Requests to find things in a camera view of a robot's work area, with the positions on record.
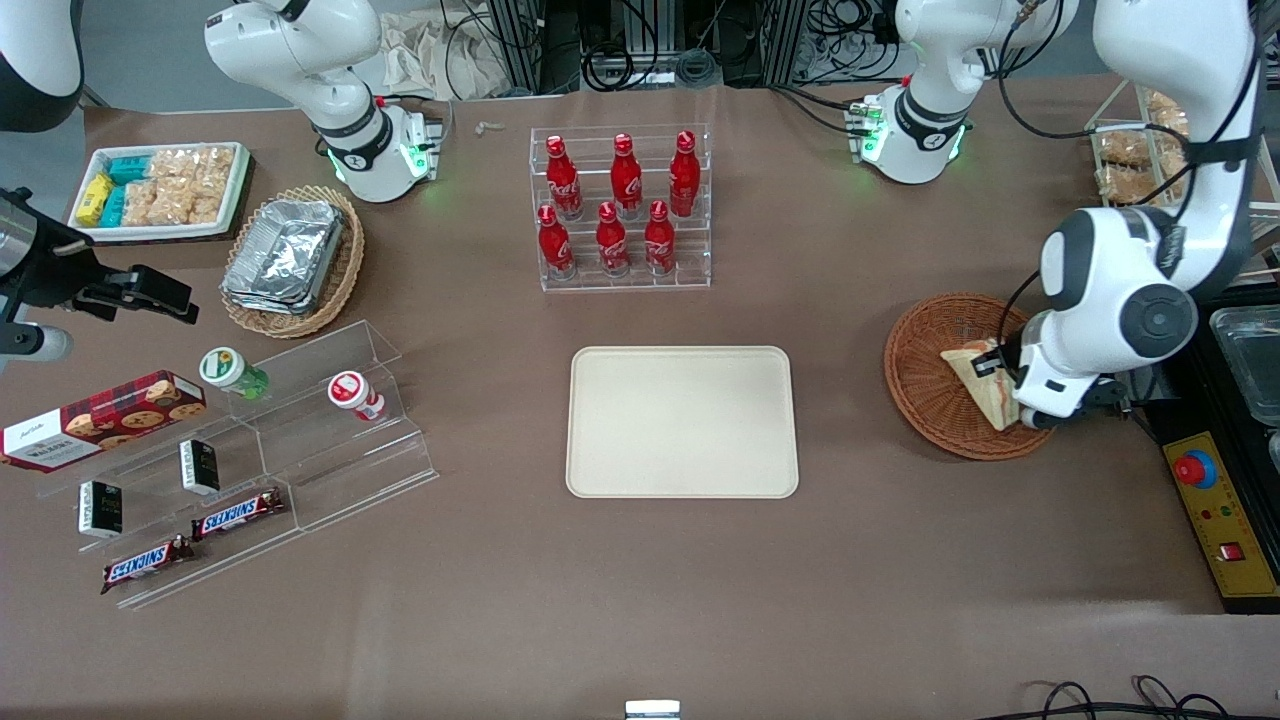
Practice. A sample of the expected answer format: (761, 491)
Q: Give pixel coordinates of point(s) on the clear bag of rice crackers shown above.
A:
(175, 203)
(208, 203)
(172, 165)
(142, 203)
(215, 165)

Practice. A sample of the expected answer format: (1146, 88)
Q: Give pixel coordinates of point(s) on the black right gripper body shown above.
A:
(52, 268)

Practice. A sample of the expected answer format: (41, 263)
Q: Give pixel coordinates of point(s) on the red cola bottle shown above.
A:
(684, 175)
(562, 180)
(553, 245)
(659, 240)
(626, 178)
(611, 243)

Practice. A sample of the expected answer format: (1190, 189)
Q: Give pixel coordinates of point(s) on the stack of foil trays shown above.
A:
(285, 255)

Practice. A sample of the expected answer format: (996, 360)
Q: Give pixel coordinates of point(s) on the crumpled beige cloth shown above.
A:
(440, 55)

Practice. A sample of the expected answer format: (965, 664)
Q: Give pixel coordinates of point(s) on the clear glass container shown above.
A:
(1250, 355)

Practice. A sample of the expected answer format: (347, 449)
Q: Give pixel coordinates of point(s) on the brown wicker basket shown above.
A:
(925, 390)

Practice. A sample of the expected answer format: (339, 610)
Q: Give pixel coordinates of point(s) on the Snickers chocolate bar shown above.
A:
(148, 563)
(238, 514)

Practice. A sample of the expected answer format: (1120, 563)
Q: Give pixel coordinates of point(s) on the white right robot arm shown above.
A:
(300, 50)

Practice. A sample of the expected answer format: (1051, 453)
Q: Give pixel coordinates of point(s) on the teal snack pack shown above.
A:
(128, 168)
(113, 207)

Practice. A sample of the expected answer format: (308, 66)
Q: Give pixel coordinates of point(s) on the clear acrylic bottle rack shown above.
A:
(690, 270)

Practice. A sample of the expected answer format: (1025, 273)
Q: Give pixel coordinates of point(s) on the small black white box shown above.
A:
(100, 509)
(199, 467)

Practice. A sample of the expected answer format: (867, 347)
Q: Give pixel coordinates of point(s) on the yellow snack pack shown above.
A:
(94, 200)

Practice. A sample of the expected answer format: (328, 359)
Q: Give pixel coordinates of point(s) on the triangle sandwich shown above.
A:
(985, 395)

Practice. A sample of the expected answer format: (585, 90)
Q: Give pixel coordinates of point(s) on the white rectangular snack tray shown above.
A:
(160, 232)

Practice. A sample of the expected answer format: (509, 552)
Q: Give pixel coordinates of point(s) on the light wicker oval basket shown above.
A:
(345, 270)

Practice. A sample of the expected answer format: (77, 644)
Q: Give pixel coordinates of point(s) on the small clear plastic piece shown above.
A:
(490, 128)

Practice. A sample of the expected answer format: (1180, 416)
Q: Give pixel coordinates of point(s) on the green lidded small bottle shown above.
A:
(228, 370)

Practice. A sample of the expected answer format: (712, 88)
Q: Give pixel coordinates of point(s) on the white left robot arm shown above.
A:
(1110, 280)

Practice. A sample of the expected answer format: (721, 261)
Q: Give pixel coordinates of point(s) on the bagged fried snack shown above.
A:
(1165, 108)
(1124, 147)
(1135, 185)

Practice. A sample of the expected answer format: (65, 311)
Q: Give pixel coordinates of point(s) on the beige plastic tray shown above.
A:
(680, 420)

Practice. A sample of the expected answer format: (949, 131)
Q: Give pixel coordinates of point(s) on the red tartan cookie box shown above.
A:
(100, 420)

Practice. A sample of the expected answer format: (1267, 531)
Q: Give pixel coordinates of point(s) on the black aluminium equipment frame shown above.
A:
(530, 40)

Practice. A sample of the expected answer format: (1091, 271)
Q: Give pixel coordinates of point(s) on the yellow black emergency stop box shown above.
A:
(1235, 530)

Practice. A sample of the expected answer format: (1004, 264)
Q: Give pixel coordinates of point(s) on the red lidded small bottle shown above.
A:
(352, 393)

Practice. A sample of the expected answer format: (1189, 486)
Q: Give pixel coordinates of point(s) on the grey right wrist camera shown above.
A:
(30, 345)

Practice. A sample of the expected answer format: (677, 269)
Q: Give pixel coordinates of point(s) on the clear acrylic step display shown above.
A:
(340, 470)

